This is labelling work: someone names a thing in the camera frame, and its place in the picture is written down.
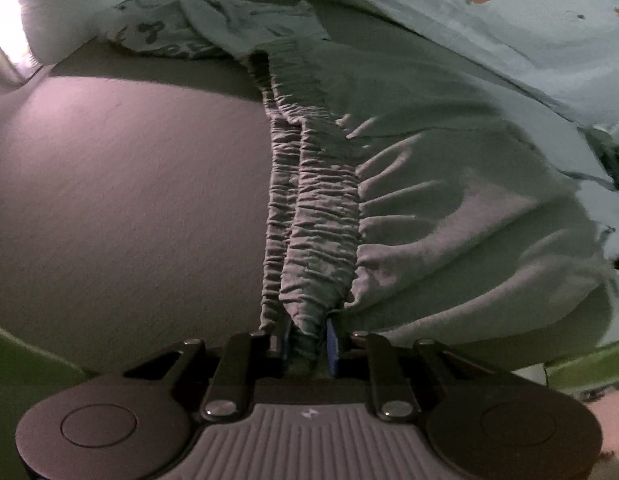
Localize grey elastic-waist pants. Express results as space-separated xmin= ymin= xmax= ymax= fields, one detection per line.
xmin=246 ymin=6 xmax=619 ymax=377

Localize grey printed garment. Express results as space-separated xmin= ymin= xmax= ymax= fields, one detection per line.
xmin=96 ymin=0 xmax=331 ymax=62

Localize grey elastic-waist shorts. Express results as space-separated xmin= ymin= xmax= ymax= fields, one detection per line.
xmin=0 ymin=40 xmax=615 ymax=378

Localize green mat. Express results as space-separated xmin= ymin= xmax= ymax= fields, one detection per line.
xmin=0 ymin=321 xmax=92 ymax=466
xmin=543 ymin=341 xmax=619 ymax=397

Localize white carrot-print quilt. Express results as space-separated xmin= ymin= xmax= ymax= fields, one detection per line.
xmin=13 ymin=0 xmax=619 ymax=133

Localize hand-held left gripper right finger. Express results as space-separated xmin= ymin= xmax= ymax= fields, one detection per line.
xmin=325 ymin=319 xmax=496 ymax=422

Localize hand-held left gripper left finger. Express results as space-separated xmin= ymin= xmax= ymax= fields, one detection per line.
xmin=123 ymin=330 xmax=293 ymax=423

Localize bright window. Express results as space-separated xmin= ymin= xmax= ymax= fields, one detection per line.
xmin=0 ymin=0 xmax=32 ymax=68

